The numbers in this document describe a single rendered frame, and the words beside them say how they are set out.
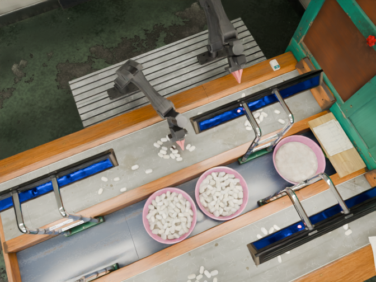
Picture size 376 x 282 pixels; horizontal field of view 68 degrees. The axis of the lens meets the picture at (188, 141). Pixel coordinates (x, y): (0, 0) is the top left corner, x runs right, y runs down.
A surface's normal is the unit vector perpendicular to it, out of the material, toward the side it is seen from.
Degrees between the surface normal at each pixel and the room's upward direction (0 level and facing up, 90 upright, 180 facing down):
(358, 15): 90
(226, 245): 0
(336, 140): 0
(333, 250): 0
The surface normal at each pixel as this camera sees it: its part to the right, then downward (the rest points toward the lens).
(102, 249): -0.02, -0.33
